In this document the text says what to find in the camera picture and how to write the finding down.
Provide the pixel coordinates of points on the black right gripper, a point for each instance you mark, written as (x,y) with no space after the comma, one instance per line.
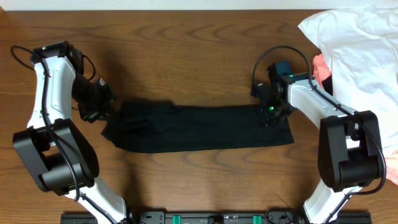
(265,119)

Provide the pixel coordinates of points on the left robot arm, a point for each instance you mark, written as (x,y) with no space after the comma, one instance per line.
(57,155)

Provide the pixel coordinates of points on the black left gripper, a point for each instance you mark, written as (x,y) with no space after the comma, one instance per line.
(106,106)

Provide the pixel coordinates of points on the white t-shirt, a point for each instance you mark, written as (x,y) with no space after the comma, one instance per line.
(360,49)

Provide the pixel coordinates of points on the pink garment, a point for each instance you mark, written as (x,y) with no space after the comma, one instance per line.
(322,74)

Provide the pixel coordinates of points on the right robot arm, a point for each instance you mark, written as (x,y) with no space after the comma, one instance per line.
(350,159)

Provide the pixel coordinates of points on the black t-shirt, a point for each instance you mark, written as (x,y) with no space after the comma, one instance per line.
(161,126)

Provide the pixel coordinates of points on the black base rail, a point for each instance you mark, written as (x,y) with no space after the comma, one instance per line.
(270,217)

